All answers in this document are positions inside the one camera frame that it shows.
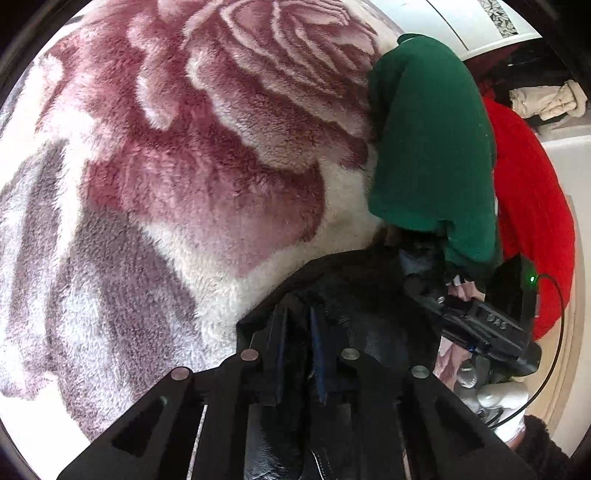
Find black leather jacket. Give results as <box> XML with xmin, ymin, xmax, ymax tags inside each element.
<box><xmin>235</xmin><ymin>244</ymin><xmax>454</xmax><ymax>480</ymax></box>

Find beige hanging coat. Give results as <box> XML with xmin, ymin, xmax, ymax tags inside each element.
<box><xmin>509</xmin><ymin>80</ymin><xmax>590</xmax><ymax>122</ymax></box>

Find person's right forearm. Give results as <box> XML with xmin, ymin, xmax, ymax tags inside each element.
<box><xmin>505</xmin><ymin>414</ymin><xmax>574</xmax><ymax>480</ymax></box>

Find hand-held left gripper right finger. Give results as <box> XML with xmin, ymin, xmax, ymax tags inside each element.
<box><xmin>307</xmin><ymin>305</ymin><xmax>539</xmax><ymax>480</ymax></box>

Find red knitted blanket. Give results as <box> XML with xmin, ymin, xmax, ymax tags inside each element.
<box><xmin>480</xmin><ymin>96</ymin><xmax>576</xmax><ymax>341</ymax></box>

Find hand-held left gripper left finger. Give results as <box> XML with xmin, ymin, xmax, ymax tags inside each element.
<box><xmin>55</xmin><ymin>293</ymin><xmax>311</xmax><ymax>480</ymax></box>

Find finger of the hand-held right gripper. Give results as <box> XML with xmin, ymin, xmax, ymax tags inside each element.
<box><xmin>404</xmin><ymin>272</ymin><xmax>468</xmax><ymax>325</ymax></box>

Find beige bed headboard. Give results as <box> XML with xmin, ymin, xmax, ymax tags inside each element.
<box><xmin>526</xmin><ymin>134</ymin><xmax>591</xmax><ymax>464</ymax></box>

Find dark hanging clothes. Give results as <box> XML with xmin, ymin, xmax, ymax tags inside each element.
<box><xmin>466</xmin><ymin>39</ymin><xmax>574</xmax><ymax>121</ymax></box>

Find green folded sweater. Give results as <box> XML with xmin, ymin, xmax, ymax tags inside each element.
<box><xmin>367</xmin><ymin>33</ymin><xmax>502</xmax><ymax>269</ymax></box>

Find white sliding wardrobe door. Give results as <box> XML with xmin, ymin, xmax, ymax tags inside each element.
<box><xmin>369</xmin><ymin>0</ymin><xmax>544</xmax><ymax>61</ymax></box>

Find person's right hand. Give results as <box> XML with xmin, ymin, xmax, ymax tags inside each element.
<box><xmin>455</xmin><ymin>354</ymin><xmax>530</xmax><ymax>445</ymax></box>

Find floral plush bed blanket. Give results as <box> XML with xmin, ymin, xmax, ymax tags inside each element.
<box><xmin>0</xmin><ymin>0</ymin><xmax>485</xmax><ymax>440</ymax></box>

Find black cable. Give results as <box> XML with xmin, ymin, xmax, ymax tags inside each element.
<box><xmin>482</xmin><ymin>274</ymin><xmax>567</xmax><ymax>430</ymax></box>

